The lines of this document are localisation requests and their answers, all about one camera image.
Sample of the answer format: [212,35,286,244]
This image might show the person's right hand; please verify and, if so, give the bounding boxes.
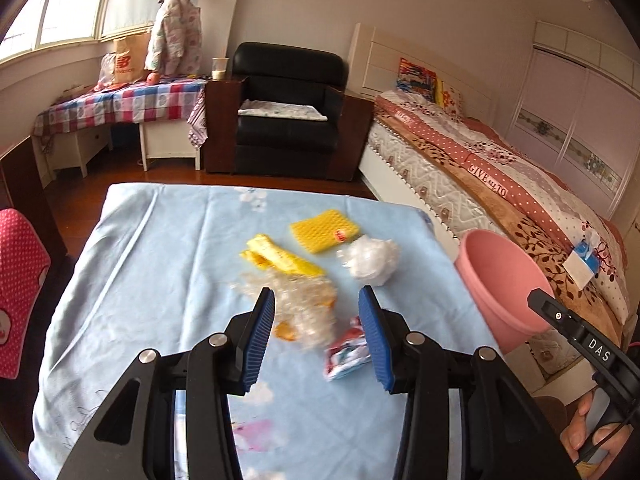
[560,389,627,467]

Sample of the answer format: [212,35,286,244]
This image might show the white blue tissue pack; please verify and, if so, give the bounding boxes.
[565,232,608,288]

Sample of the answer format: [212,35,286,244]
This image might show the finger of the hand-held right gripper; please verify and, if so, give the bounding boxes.
[527,287,586,346]

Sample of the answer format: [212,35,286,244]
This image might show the brown paper bag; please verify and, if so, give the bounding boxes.
[112,35,151,85]

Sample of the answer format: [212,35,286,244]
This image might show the pink patchwork quilt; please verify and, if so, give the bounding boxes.
[375,90,631,321]

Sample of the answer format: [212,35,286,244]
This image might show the red polka dot cushion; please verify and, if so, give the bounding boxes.
[0,208,51,378]

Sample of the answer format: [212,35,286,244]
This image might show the pink floral jacket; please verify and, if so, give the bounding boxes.
[145,0,202,75]

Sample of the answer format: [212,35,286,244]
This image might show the heart print cloth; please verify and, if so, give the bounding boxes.
[187,91,208,148]

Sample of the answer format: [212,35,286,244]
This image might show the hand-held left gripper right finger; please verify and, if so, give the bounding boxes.
[357,285,583,480]

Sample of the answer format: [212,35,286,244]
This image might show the yellow foam net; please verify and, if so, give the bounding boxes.
[290,208,360,255]

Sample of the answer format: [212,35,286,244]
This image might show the colourful printed pillow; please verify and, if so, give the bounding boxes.
[396,57,437,96]

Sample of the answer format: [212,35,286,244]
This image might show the clear plastic bag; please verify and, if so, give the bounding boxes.
[99,54,118,88]

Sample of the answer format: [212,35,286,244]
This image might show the clear plastic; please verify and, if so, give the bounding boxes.
[230,270,337,351]

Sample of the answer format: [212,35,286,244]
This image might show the brown floral blanket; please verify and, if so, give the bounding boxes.
[375,107,626,341]

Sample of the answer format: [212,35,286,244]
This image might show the white quilted mattress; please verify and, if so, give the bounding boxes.
[360,120,593,396]

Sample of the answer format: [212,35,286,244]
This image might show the yellow cloth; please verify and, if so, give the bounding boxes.
[240,233,326,278]

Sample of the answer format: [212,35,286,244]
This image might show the yellow floral pillow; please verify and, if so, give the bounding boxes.
[435,80,463,116]

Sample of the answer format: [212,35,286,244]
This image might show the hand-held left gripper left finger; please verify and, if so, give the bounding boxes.
[57,286,277,480]

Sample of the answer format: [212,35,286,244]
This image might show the black leather armchair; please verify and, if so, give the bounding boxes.
[205,42,375,183]

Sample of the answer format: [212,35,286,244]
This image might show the white side table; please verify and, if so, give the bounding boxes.
[139,121,201,172]

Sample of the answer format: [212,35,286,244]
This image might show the window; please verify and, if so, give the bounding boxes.
[0,0,121,63]

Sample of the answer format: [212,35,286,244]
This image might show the floral seat cushion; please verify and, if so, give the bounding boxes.
[237,100,328,122]

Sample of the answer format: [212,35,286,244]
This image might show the white wooden bed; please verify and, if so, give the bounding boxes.
[347,22,636,411]

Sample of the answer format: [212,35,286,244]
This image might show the checkered tablecloth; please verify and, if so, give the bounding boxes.
[32,78,208,136]

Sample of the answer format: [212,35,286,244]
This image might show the white plastic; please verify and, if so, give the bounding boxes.
[336,235,401,286]

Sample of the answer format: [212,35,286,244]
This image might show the white sliding door wardrobe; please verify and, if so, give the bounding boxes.
[505,20,640,221]

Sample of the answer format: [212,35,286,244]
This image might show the small red white wrapper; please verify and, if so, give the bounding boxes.
[324,316,373,381]

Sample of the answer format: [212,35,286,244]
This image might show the light blue floral cloth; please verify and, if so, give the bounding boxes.
[27,182,506,480]

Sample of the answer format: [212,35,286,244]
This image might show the white drawer cabinet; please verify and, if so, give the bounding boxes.
[47,125,113,177]

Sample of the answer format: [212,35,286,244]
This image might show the pink plastic bucket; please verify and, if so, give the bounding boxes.
[454,229,556,356]

